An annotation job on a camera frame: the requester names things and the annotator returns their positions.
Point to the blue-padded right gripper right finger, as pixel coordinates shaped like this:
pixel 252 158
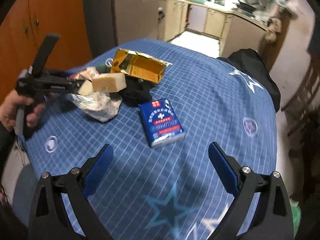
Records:
pixel 273 216

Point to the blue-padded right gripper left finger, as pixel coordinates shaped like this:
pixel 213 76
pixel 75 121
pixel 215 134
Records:
pixel 48 216

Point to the clear plastic bag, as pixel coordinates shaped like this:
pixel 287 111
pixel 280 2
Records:
pixel 98 105

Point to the yellow sponge block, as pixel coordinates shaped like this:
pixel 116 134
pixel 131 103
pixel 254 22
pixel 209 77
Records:
pixel 107 83

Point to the gold foil carton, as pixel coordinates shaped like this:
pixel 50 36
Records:
pixel 139 65

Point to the blue tissue pack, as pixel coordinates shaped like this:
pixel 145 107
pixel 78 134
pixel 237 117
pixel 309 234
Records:
pixel 161 123

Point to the green-lined trash bin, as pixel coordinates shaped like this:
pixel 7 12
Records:
pixel 296 216

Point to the beige kitchen cabinets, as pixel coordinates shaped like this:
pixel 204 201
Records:
pixel 232 29

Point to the person's left hand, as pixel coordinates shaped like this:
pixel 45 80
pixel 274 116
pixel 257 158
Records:
pixel 9 110

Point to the green rolled cloth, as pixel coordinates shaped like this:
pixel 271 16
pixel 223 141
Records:
pixel 103 68

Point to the orange wooden cabinet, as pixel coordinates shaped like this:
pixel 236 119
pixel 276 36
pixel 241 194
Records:
pixel 24 29

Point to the grey refrigerator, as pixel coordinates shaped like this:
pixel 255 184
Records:
pixel 110 23

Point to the wooden chair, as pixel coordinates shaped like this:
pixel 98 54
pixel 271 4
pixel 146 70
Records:
pixel 299 105

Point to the black cloth bag on floor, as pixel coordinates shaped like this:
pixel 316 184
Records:
pixel 249 62

